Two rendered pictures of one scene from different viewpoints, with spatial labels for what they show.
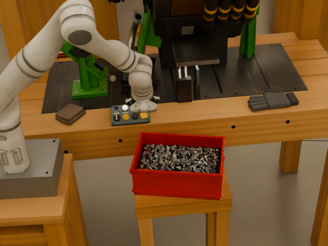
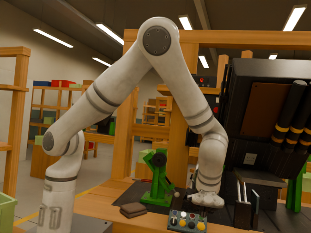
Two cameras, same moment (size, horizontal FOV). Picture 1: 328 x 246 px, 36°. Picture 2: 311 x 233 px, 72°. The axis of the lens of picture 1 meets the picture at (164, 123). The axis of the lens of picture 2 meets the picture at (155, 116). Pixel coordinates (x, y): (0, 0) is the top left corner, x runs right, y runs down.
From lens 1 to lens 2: 1.08 m
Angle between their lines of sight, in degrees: 39
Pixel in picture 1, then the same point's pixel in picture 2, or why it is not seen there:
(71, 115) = (133, 209)
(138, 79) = (212, 145)
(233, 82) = (289, 225)
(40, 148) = (89, 225)
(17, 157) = (53, 219)
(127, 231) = not seen: outside the picture
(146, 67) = (222, 137)
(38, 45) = (112, 69)
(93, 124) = (150, 223)
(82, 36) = (160, 38)
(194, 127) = not seen: outside the picture
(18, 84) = (79, 115)
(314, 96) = not seen: outside the picture
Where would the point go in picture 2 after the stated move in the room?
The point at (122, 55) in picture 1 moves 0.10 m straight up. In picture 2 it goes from (200, 101) to (203, 59)
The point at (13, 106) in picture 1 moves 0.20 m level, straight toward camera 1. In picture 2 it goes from (75, 159) to (49, 177)
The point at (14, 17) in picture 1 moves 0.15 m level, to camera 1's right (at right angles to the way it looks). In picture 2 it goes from (123, 145) to (143, 148)
